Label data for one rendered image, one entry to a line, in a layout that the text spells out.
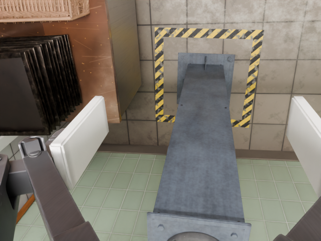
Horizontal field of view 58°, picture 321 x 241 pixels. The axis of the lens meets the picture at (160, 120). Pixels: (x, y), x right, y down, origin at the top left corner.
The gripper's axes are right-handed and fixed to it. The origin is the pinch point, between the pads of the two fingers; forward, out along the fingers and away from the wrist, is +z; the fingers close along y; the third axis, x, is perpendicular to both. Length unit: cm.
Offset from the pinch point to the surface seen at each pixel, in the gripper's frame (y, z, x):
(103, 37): -37, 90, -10
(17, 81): -57, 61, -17
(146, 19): -31, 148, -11
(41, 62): -51, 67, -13
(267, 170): 38, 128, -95
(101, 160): -64, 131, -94
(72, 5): -41, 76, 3
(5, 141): -88, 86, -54
